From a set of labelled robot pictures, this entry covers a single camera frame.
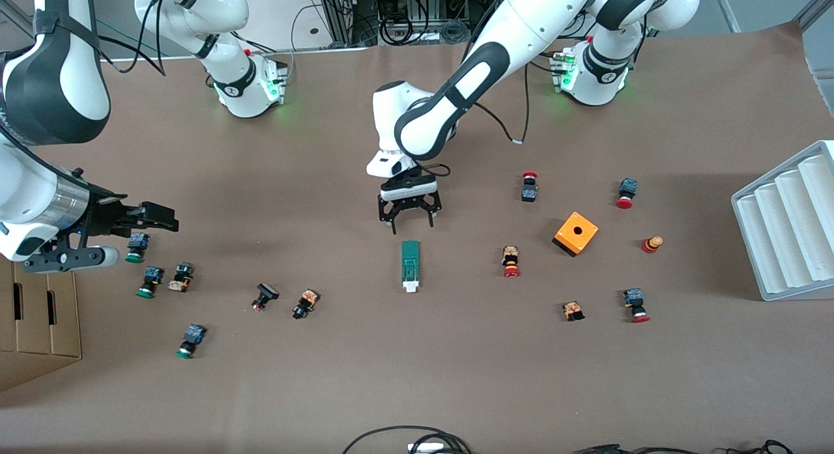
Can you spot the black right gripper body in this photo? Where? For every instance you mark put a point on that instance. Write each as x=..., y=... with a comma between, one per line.
x=104, y=217

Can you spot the orange contact block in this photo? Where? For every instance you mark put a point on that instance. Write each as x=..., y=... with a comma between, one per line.
x=573, y=310

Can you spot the black square-head button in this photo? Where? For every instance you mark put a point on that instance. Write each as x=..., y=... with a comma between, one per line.
x=266, y=291

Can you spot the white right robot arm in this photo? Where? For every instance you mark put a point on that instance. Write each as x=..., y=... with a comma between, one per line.
x=244, y=83

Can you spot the grey ribbed tray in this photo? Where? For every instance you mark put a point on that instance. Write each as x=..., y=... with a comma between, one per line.
x=782, y=232

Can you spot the grey aluminium frame bar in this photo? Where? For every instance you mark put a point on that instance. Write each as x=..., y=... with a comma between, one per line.
x=16, y=15
x=814, y=8

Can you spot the small grey hub box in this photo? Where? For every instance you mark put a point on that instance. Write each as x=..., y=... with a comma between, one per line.
x=427, y=448

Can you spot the brown cardboard box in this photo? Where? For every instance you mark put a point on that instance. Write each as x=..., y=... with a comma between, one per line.
x=39, y=324

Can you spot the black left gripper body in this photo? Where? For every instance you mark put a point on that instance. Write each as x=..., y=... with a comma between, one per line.
x=409, y=204

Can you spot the red e-stop with orange block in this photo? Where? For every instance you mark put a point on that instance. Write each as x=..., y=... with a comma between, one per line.
x=511, y=258

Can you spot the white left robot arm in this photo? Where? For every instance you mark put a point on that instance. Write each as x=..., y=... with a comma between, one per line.
x=521, y=30

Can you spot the green button with blue block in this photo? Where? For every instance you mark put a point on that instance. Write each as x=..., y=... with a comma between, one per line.
x=137, y=245
x=193, y=337
x=152, y=277

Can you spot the black equipment rack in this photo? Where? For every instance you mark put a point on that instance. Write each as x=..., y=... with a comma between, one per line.
x=352, y=17

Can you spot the red orange button head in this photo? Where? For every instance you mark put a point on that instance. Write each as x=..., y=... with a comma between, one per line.
x=651, y=245

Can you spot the orange button enclosure box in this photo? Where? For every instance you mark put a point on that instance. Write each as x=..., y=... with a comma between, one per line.
x=575, y=233

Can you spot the red button with blue block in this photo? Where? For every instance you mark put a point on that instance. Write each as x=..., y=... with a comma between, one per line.
x=634, y=301
x=627, y=190

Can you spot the red button with dark block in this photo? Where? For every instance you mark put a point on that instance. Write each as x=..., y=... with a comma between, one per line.
x=529, y=192

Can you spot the black button with orange block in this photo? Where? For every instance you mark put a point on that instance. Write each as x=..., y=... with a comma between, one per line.
x=306, y=302
x=182, y=277

